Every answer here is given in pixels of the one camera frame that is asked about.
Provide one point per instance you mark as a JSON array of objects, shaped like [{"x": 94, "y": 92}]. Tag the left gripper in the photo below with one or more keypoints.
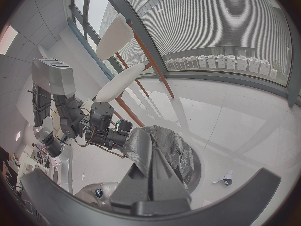
[{"x": 101, "y": 138}]

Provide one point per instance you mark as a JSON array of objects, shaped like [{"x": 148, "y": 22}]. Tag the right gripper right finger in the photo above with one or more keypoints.
[{"x": 167, "y": 182}]

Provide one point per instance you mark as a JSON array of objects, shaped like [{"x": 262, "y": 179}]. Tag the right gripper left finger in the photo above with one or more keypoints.
[{"x": 131, "y": 187}]

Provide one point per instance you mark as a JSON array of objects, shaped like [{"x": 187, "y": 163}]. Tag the black plastic bag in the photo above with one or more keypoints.
[{"x": 169, "y": 145}]

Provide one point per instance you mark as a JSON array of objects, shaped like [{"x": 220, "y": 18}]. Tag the white paper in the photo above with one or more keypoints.
[{"x": 228, "y": 174}]

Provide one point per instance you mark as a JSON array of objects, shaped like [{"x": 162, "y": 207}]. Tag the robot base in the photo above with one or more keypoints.
[{"x": 94, "y": 192}]

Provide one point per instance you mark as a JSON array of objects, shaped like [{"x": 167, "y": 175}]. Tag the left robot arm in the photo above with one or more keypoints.
[{"x": 54, "y": 79}]

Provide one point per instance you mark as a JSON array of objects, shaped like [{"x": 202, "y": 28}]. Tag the white trash bin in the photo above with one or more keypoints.
[{"x": 198, "y": 163}]

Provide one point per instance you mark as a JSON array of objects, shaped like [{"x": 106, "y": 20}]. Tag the white chair wooden legs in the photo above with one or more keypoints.
[{"x": 117, "y": 36}]

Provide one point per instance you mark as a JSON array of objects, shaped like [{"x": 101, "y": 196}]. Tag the blue-green curtain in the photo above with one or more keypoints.
[{"x": 81, "y": 33}]

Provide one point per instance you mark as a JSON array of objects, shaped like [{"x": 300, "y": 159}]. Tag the window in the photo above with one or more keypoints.
[{"x": 211, "y": 32}]

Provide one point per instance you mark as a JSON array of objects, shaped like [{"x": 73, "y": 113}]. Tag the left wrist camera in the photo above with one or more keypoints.
[{"x": 124, "y": 126}]

